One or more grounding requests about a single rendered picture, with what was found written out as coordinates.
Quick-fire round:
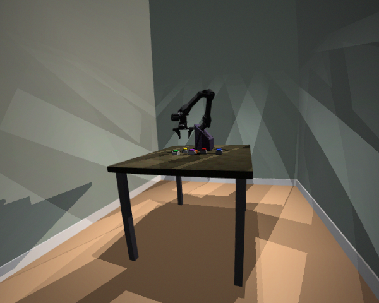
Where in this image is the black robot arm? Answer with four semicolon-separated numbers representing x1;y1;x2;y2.
171;89;215;131

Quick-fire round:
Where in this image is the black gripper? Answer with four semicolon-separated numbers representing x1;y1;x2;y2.
173;121;195;139

